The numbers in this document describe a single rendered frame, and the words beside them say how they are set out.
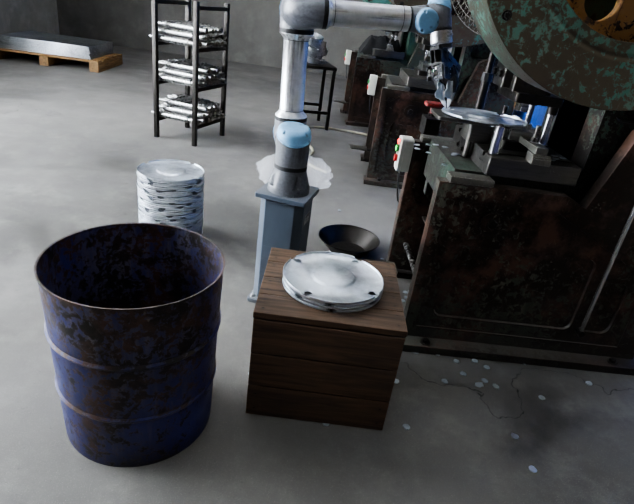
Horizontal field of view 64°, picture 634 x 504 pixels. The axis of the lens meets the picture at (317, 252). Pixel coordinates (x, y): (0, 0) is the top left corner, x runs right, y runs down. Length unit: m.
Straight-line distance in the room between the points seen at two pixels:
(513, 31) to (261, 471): 1.24
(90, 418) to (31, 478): 0.21
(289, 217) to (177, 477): 0.90
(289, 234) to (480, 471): 0.96
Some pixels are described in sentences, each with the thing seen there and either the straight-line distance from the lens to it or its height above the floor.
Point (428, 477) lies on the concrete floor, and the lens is 1.49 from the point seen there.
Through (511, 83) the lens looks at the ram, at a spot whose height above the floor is 0.91.
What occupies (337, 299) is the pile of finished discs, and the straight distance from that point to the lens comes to 1.35.
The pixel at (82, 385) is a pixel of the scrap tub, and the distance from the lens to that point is 1.28.
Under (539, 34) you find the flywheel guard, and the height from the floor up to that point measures 1.07.
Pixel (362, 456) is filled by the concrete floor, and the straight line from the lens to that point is 1.48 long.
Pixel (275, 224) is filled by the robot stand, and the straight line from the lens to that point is 1.82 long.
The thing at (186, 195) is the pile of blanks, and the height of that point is 0.24.
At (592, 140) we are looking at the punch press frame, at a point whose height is 0.79.
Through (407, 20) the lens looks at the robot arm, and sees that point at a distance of 1.77.
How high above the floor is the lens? 1.09
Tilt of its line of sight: 27 degrees down
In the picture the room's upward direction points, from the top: 8 degrees clockwise
